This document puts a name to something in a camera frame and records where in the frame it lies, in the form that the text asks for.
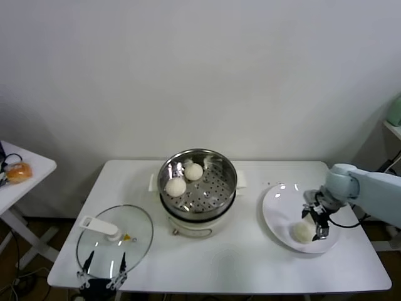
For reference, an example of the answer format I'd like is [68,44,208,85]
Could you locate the pale green appliance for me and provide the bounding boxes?
[384,95,401,127]

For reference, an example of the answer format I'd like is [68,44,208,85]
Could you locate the white side table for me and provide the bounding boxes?
[0,139,58,270]

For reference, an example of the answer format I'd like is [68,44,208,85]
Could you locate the black cable loop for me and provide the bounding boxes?
[1,152,24,167]

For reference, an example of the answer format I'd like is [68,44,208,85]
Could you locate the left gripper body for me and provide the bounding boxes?
[80,278,117,301]

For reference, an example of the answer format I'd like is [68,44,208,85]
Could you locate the stainless steel steamer basket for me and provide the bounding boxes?
[149,148,248,218]

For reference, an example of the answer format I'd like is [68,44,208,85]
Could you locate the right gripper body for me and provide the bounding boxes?
[313,187,345,217]

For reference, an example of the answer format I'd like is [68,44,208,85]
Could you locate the white shelf table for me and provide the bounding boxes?
[382,120,401,140]

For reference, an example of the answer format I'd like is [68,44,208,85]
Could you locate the glass lid with white handle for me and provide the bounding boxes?
[76,204,154,280]

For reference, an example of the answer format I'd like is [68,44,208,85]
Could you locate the white electric cooker base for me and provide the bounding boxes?
[152,184,237,241]

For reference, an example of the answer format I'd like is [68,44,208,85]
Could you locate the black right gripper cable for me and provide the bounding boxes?
[328,216,361,229]

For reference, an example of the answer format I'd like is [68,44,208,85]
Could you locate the white round plate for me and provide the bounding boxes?
[261,183,341,255]

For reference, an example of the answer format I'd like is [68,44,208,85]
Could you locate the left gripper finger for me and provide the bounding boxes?
[76,250,95,291]
[106,251,128,291]

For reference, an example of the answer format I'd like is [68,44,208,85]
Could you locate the packaged orange bread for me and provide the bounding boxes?
[6,161,33,183]

